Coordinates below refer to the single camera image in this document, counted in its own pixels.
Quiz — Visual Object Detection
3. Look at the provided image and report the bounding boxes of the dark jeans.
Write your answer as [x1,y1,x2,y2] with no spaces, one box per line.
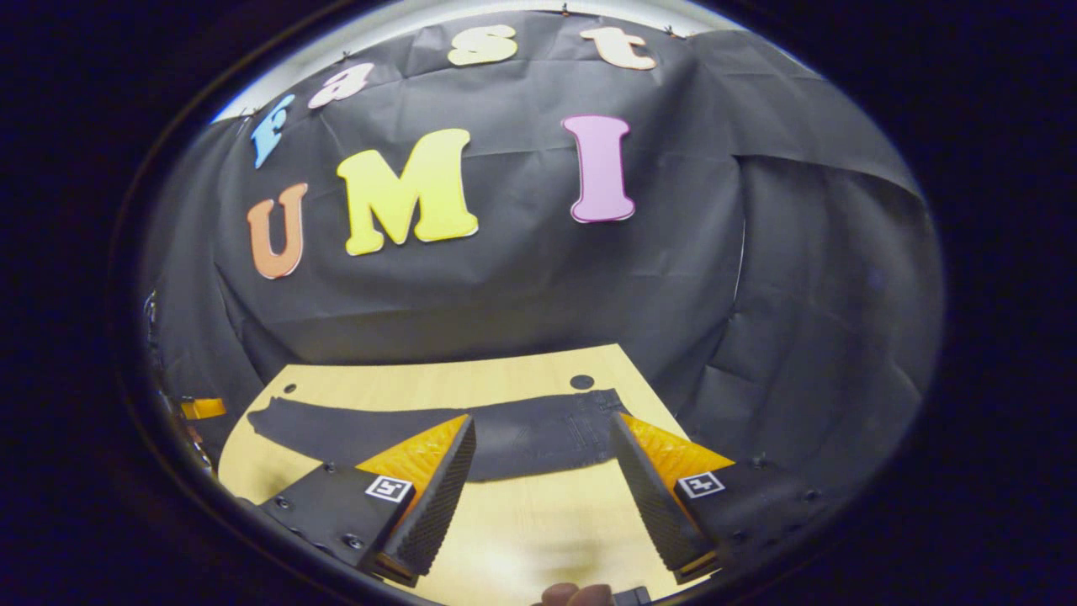
[247,389,628,482]

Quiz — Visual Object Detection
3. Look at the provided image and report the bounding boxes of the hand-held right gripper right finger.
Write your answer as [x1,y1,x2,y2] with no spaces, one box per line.
[611,412,834,584]

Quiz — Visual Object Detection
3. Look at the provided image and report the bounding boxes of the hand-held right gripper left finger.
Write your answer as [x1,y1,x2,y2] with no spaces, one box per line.
[257,414,477,587]

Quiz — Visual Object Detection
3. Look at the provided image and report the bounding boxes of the black backdrop cloth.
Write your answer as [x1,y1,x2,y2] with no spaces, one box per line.
[139,10,943,506]

